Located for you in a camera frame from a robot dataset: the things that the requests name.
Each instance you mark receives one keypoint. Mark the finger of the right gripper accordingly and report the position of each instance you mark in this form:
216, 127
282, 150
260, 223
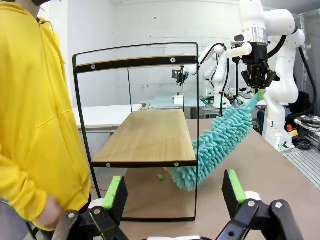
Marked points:
266, 77
250, 76

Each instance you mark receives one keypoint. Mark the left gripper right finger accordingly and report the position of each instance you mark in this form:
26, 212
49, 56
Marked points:
230, 192

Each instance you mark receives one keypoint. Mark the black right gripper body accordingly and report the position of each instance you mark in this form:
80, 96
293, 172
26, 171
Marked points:
260, 53

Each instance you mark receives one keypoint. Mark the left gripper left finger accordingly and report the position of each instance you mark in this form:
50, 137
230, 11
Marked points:
120, 197

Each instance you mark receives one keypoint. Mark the teal microfibre duster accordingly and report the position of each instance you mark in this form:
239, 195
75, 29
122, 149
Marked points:
220, 140

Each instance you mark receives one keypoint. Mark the person's right forearm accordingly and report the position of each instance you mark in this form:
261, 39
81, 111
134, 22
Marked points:
20, 192

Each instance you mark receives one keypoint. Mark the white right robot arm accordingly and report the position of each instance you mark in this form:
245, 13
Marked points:
280, 75

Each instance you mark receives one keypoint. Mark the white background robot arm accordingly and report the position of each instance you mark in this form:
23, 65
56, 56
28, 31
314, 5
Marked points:
220, 67

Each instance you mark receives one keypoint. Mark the person's right hand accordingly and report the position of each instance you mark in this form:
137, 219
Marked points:
51, 212

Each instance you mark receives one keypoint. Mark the green paper scrap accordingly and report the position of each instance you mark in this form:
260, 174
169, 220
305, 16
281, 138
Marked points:
160, 177

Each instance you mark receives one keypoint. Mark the orange paper scrap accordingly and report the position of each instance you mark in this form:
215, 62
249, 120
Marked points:
165, 170

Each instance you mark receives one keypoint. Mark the red emergency stop button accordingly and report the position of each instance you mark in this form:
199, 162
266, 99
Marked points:
291, 130

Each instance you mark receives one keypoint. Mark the white box red cap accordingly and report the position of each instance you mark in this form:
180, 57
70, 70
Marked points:
178, 100

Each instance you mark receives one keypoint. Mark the white background table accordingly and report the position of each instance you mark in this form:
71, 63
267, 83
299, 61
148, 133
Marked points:
105, 113

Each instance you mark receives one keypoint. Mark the pale blue background table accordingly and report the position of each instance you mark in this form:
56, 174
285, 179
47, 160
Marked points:
165, 101

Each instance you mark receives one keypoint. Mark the person in yellow hoodie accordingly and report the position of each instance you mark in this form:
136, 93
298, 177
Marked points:
32, 100

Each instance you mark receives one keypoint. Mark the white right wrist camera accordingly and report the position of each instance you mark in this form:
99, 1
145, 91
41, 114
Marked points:
238, 50

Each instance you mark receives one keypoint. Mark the two-tier wooden shelf black frame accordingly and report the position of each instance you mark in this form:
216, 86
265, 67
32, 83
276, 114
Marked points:
152, 140

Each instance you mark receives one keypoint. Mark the grey aluminium base plate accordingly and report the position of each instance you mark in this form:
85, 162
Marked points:
305, 165

